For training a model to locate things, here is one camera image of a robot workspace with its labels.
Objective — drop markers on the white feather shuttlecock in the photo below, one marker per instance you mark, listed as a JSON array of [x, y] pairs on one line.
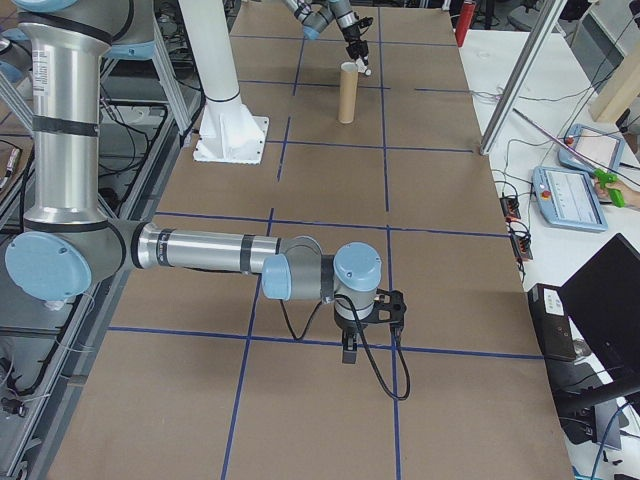
[[366, 70]]

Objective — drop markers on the metal stand with green top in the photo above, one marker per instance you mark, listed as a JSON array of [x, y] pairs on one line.
[[612, 192]]

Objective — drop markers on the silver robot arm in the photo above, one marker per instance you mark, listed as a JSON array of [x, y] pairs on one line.
[[60, 150], [312, 22]]

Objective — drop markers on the operator right hand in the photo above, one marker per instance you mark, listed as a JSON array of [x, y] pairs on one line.
[[631, 195]]

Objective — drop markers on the brown cardboard tube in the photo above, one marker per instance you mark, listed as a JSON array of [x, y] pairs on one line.
[[347, 100]]

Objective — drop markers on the red tube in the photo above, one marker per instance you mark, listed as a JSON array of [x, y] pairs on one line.
[[465, 22]]

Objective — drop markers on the black orange connector block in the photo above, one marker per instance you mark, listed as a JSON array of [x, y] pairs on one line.
[[511, 207], [522, 247]]

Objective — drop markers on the black computer box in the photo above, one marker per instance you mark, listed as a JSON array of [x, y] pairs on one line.
[[552, 325]]

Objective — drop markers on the blue grey teach pendant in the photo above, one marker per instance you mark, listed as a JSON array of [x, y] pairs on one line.
[[595, 147], [570, 200]]

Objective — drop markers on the wooden beam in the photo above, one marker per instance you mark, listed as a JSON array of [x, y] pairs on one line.
[[617, 85]]

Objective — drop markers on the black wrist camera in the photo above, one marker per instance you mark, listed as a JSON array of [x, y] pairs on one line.
[[392, 305], [365, 22]]

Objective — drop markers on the aluminium profile post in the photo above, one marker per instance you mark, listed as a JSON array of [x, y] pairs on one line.
[[520, 75]]

